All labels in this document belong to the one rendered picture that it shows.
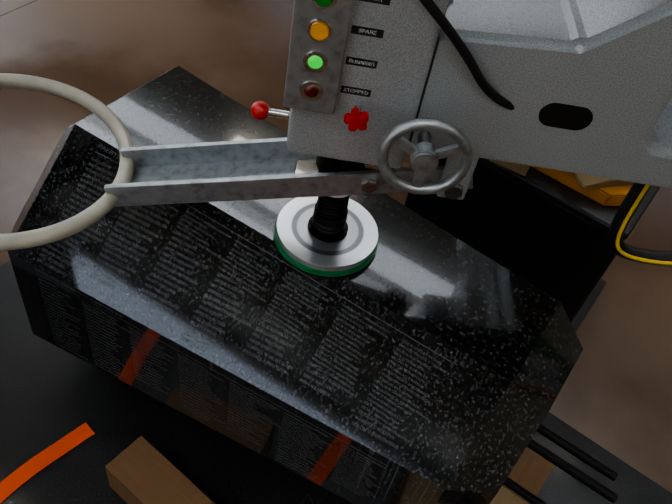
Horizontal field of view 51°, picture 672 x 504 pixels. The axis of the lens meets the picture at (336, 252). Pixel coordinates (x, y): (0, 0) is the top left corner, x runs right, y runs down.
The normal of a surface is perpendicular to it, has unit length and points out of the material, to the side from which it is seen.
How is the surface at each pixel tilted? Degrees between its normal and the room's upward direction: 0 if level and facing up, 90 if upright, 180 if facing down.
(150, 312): 45
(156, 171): 16
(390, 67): 90
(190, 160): 90
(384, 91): 90
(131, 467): 0
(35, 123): 0
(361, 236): 0
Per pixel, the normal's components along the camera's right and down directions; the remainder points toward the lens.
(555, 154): -0.07, 0.74
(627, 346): 0.14, -0.66
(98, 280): -0.28, -0.06
